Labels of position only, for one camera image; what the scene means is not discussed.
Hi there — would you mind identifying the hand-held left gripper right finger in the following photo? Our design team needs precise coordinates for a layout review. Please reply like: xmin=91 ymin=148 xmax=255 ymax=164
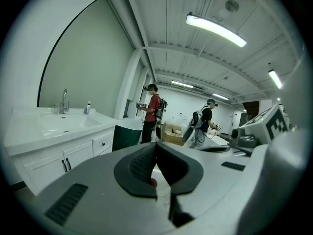
xmin=156 ymin=142 xmax=255 ymax=235

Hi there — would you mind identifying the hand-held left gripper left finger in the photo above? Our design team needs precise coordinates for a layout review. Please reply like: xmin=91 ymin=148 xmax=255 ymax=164
xmin=33 ymin=142 xmax=177 ymax=235

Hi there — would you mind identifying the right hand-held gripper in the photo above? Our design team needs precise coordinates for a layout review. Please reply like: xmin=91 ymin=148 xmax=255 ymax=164
xmin=231 ymin=103 xmax=291 ymax=154

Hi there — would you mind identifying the white cabinet drawer black knob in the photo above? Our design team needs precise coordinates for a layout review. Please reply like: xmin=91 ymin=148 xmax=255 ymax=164
xmin=92 ymin=133 xmax=114 ymax=154

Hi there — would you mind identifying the open cardboard box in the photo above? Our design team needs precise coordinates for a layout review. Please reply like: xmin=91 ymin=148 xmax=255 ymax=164
xmin=162 ymin=122 xmax=187 ymax=147

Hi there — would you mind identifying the white vanity cabinet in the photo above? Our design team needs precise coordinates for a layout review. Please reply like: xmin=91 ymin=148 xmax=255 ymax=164
xmin=14 ymin=127 xmax=116 ymax=197

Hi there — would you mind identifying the white cabinet door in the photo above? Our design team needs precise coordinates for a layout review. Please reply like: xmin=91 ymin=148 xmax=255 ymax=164
xmin=63 ymin=140 xmax=94 ymax=173
xmin=23 ymin=152 xmax=66 ymax=193

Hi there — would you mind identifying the white backpack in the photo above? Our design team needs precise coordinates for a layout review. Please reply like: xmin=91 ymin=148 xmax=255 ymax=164
xmin=182 ymin=110 xmax=204 ymax=142

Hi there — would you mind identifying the dark green round tub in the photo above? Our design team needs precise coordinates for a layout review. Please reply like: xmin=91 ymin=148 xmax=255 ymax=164
xmin=112 ymin=117 xmax=143 ymax=152

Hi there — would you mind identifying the white washbasin top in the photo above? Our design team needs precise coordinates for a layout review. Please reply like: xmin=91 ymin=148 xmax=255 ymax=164
xmin=3 ymin=106 xmax=118 ymax=157

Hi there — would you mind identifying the black backpack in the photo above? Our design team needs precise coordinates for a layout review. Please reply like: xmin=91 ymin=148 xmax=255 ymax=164
xmin=155 ymin=97 xmax=168 ymax=120

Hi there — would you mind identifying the chrome faucet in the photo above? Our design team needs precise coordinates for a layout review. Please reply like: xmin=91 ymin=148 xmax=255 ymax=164
xmin=53 ymin=88 xmax=70 ymax=115

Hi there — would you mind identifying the round grey ceiling fixture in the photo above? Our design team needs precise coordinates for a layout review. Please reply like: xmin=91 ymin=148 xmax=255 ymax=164
xmin=225 ymin=0 xmax=240 ymax=12

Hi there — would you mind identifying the large black-framed mirror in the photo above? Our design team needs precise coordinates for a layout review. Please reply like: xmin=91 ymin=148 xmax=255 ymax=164
xmin=36 ymin=0 xmax=136 ymax=120

